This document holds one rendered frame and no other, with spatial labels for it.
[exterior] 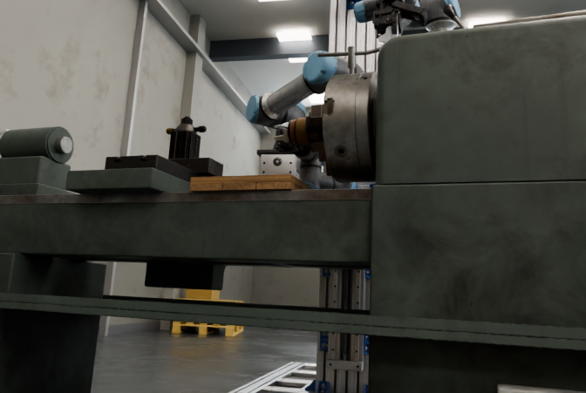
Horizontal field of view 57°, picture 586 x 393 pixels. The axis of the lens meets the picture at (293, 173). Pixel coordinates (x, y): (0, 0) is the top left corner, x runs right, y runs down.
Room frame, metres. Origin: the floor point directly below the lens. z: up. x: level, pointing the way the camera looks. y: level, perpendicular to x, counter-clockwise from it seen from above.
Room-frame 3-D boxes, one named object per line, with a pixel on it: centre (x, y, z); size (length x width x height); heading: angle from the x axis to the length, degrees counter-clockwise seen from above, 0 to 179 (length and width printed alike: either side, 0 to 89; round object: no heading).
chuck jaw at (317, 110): (1.46, -0.07, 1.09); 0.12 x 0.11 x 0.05; 160
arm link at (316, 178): (1.85, -0.08, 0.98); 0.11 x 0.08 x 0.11; 124
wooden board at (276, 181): (1.61, 0.08, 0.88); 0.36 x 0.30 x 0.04; 160
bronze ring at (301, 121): (1.57, -0.03, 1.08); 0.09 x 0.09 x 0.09; 70
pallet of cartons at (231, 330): (8.76, 1.15, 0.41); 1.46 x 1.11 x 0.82; 167
